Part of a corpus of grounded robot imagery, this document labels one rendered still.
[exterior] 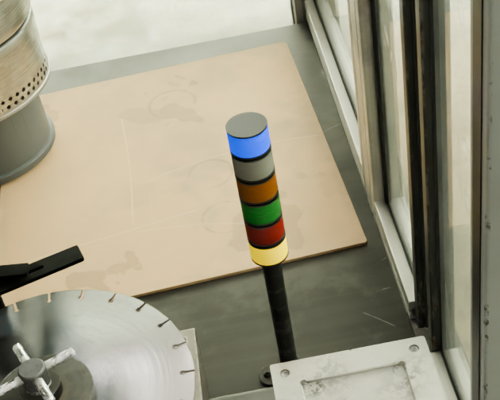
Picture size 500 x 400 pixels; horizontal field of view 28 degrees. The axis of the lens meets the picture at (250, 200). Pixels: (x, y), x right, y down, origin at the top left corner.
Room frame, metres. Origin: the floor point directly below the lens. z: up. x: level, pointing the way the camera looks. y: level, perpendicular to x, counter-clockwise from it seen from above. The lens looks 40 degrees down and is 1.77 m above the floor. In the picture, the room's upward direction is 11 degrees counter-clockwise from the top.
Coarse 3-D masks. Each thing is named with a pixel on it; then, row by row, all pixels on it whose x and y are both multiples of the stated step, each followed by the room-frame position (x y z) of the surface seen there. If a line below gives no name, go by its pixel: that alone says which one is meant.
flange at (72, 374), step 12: (72, 360) 0.76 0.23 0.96; (12, 372) 0.76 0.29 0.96; (60, 372) 0.74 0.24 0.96; (72, 372) 0.74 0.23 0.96; (84, 372) 0.74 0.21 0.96; (0, 384) 0.74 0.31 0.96; (60, 384) 0.71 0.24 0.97; (72, 384) 0.72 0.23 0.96; (84, 384) 0.72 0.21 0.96; (12, 396) 0.72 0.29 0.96; (24, 396) 0.70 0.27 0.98; (36, 396) 0.70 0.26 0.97; (60, 396) 0.71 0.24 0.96; (72, 396) 0.70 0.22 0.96; (84, 396) 0.70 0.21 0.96
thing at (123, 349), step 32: (0, 320) 0.85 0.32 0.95; (32, 320) 0.84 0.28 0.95; (64, 320) 0.83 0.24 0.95; (96, 320) 0.82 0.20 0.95; (128, 320) 0.81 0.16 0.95; (160, 320) 0.80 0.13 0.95; (0, 352) 0.80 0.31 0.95; (32, 352) 0.79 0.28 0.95; (96, 352) 0.77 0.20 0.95; (128, 352) 0.76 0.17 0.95; (160, 352) 0.75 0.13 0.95; (96, 384) 0.72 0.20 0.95; (128, 384) 0.72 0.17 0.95; (160, 384) 0.71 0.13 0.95; (192, 384) 0.70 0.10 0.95
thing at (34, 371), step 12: (72, 348) 0.74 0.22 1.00; (24, 360) 0.73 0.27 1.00; (36, 360) 0.72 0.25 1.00; (48, 360) 0.73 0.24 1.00; (60, 360) 0.73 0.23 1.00; (24, 372) 0.71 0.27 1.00; (36, 372) 0.71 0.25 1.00; (48, 372) 0.72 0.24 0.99; (12, 384) 0.70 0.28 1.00; (24, 384) 0.71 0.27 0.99; (36, 384) 0.70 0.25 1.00; (48, 384) 0.71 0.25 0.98; (0, 396) 0.69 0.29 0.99; (48, 396) 0.68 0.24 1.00
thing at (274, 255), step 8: (256, 248) 0.84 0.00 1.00; (264, 248) 0.84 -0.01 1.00; (272, 248) 0.84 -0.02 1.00; (280, 248) 0.84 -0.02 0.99; (256, 256) 0.84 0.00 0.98; (264, 256) 0.84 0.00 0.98; (272, 256) 0.84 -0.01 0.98; (280, 256) 0.84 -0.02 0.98; (264, 264) 0.84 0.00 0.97; (272, 264) 0.84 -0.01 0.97
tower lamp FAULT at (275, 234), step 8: (248, 224) 0.85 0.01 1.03; (272, 224) 0.84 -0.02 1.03; (280, 224) 0.85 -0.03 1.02; (248, 232) 0.85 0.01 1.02; (256, 232) 0.84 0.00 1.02; (264, 232) 0.84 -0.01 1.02; (272, 232) 0.84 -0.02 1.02; (280, 232) 0.84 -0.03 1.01; (248, 240) 0.85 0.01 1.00; (256, 240) 0.84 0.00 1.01; (264, 240) 0.84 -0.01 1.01; (272, 240) 0.84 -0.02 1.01; (280, 240) 0.84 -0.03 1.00
